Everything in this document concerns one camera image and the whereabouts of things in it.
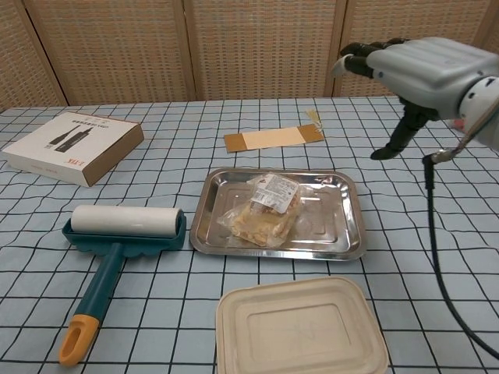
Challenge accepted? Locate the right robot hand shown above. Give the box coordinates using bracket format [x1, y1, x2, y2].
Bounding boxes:
[331, 37, 499, 161]

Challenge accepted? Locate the packaged bread snack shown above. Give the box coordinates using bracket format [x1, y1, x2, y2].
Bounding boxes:
[216, 173, 313, 249]

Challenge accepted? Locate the stainless steel tray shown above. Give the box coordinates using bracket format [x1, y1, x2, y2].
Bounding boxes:
[189, 167, 366, 264]

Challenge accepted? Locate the flat brown cardboard strip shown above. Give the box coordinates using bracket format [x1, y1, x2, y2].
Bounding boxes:
[224, 122, 325, 153]

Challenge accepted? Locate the woven rattan folding screen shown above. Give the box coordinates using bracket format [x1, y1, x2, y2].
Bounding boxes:
[0, 0, 499, 110]

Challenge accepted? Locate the beige pulp container lid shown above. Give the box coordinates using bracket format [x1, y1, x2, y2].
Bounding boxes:
[215, 275, 390, 374]

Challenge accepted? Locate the blue checked tablecloth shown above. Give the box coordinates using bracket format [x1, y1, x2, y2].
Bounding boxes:
[0, 95, 499, 374]

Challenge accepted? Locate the teal lint roller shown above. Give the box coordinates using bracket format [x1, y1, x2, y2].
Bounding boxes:
[58, 205, 187, 368]

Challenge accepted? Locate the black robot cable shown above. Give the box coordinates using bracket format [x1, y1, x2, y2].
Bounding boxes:
[422, 150, 499, 359]

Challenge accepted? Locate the white cable product box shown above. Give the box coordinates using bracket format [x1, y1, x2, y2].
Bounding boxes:
[2, 111, 145, 187]

